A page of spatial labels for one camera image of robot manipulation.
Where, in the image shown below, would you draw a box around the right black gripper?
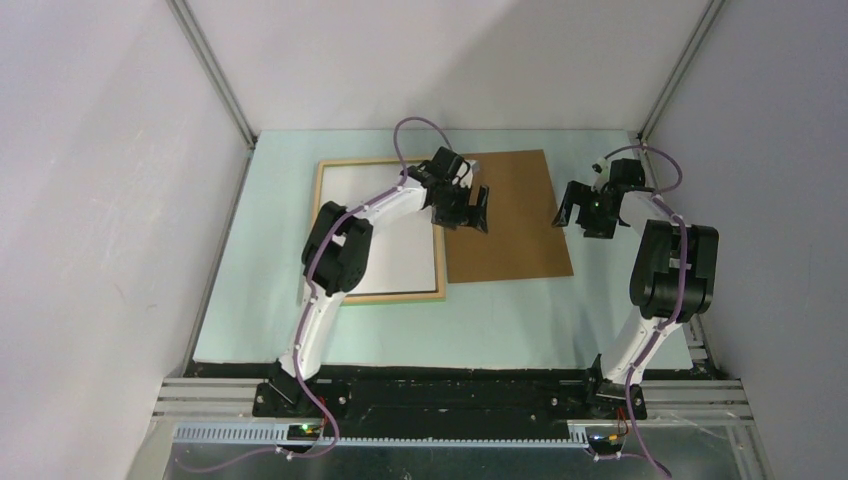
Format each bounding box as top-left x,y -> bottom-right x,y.
551,180 -> 616,239

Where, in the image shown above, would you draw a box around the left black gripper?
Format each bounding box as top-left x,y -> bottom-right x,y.
432,182 -> 487,234

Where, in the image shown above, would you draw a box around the brown backing board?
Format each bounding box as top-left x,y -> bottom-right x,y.
445,150 -> 574,284

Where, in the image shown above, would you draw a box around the seaside landscape photo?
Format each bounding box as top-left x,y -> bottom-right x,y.
319,165 -> 439,297

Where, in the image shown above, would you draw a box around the wooden picture frame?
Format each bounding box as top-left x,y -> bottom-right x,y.
303,156 -> 448,307

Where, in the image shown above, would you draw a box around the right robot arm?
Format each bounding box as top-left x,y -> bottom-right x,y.
552,157 -> 720,418

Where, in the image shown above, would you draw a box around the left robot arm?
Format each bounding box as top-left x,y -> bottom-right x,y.
268,147 -> 489,417

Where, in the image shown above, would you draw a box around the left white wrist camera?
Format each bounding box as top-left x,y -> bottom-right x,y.
455,159 -> 479,188

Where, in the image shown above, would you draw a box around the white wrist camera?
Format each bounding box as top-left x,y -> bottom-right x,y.
591,157 -> 610,176
455,159 -> 479,188

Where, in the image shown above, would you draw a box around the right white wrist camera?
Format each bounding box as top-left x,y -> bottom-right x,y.
591,157 -> 610,176

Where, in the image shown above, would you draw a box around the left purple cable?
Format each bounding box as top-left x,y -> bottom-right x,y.
173,117 -> 455,475

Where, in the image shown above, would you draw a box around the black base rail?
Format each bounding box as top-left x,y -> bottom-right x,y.
252,365 -> 647,441

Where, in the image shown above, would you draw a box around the aluminium frame rails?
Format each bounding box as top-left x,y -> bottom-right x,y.
129,366 -> 773,479

